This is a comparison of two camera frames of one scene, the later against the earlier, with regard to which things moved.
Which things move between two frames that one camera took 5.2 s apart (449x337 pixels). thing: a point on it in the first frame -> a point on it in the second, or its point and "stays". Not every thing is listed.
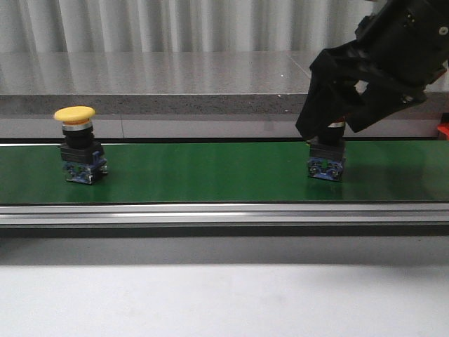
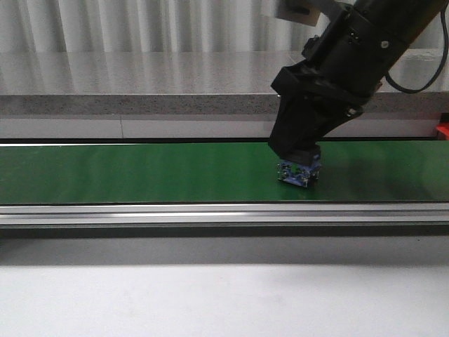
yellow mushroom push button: x=83 y=158 -> x=299 y=173
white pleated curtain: x=181 y=26 stays
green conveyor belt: x=400 y=170 stays
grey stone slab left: x=153 y=83 stays
